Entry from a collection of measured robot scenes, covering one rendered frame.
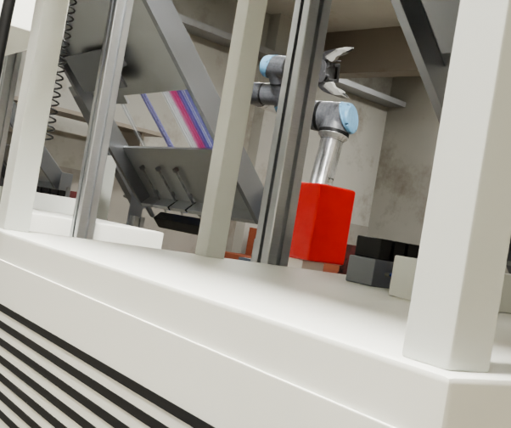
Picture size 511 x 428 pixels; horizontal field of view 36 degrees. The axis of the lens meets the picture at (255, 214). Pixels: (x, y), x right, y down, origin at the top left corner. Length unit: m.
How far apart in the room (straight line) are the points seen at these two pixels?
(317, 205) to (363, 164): 7.68
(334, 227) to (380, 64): 6.34
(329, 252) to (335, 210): 0.09
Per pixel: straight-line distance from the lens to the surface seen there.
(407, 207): 9.14
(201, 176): 2.25
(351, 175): 9.12
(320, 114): 2.98
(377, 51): 8.00
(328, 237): 1.62
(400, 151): 9.33
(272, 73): 2.62
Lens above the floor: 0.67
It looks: 1 degrees up
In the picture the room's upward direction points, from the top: 10 degrees clockwise
